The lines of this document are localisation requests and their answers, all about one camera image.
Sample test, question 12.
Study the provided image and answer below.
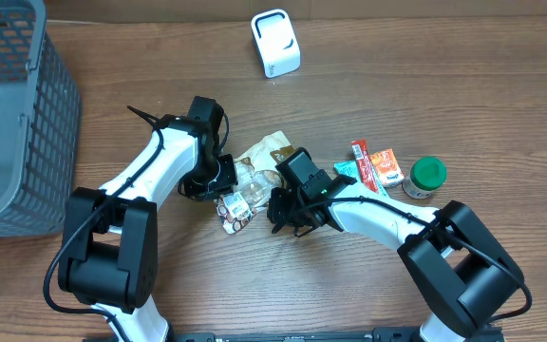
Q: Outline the brown clear snack bag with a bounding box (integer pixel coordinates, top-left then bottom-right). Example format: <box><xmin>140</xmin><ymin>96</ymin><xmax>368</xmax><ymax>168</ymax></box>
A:
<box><xmin>215</xmin><ymin>131</ymin><xmax>294</xmax><ymax>235</ymax></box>

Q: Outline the red snack stick packet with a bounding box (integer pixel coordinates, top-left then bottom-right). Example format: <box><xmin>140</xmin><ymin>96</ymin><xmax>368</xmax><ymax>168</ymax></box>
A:
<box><xmin>351</xmin><ymin>140</ymin><xmax>379</xmax><ymax>193</ymax></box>

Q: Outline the orange small carton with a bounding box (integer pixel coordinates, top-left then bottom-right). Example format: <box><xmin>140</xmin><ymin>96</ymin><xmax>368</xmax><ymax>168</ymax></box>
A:
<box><xmin>369</xmin><ymin>148</ymin><xmax>405</xmax><ymax>187</ymax></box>

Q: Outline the white barcode scanner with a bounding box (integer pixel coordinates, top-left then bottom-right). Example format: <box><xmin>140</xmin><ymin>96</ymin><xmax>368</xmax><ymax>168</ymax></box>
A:
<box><xmin>251</xmin><ymin>9</ymin><xmax>301</xmax><ymax>78</ymax></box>

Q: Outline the grey plastic mesh basket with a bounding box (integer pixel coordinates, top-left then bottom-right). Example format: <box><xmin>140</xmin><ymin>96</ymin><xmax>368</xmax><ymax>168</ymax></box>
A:
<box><xmin>0</xmin><ymin>0</ymin><xmax>82</xmax><ymax>238</ymax></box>

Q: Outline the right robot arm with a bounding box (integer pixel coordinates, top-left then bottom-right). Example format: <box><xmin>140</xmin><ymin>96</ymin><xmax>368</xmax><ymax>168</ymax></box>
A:
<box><xmin>268</xmin><ymin>148</ymin><xmax>533</xmax><ymax>341</ymax></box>

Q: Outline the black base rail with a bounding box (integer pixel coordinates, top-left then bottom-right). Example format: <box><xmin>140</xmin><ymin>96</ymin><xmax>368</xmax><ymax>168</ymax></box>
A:
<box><xmin>174</xmin><ymin>327</ymin><xmax>423</xmax><ymax>342</ymax></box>

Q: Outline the green lid jar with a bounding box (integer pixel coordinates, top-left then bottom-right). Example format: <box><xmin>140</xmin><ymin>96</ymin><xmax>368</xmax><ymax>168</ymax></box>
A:
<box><xmin>402</xmin><ymin>156</ymin><xmax>447</xmax><ymax>200</ymax></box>

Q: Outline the teal snack packet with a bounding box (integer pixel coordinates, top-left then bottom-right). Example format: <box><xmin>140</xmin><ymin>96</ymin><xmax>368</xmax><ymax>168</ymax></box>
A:
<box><xmin>333</xmin><ymin>161</ymin><xmax>388</xmax><ymax>198</ymax></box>

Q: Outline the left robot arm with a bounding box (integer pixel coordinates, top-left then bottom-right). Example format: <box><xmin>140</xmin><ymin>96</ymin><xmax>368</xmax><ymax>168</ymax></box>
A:
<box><xmin>43</xmin><ymin>96</ymin><xmax>237</xmax><ymax>341</ymax></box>

